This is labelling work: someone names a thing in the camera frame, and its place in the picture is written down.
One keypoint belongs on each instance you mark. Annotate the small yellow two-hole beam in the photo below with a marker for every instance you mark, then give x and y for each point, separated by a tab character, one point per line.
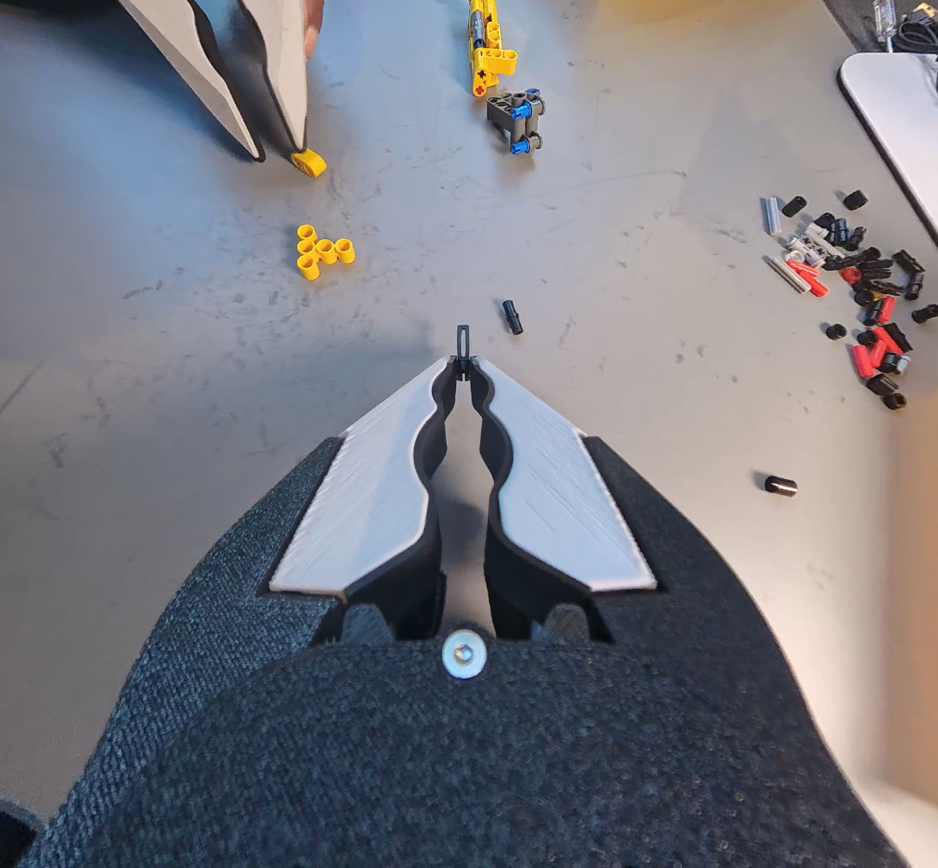
309	163

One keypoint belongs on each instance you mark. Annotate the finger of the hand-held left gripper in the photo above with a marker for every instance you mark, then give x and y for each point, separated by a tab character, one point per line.
282	17
161	3

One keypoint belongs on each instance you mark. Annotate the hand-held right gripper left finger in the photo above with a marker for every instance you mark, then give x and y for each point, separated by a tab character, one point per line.
366	516

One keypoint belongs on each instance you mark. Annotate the pile of red black parts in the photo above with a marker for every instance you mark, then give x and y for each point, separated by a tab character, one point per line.
865	281

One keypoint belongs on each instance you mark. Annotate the yellow beam assembly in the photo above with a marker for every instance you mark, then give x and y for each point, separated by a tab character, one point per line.
483	61

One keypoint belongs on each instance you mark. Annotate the small black connector piece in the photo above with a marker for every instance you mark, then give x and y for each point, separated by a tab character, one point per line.
780	485

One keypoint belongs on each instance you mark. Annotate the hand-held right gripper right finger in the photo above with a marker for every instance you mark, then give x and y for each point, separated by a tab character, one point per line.
564	509

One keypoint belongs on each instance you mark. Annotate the black connector pin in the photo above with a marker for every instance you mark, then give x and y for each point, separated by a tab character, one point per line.
463	344
513	317

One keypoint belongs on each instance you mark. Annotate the small grey connector blue pins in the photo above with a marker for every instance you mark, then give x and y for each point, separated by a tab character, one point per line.
531	105

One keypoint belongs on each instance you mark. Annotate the grey angled beam assembly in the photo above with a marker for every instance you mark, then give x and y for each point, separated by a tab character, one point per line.
502	109

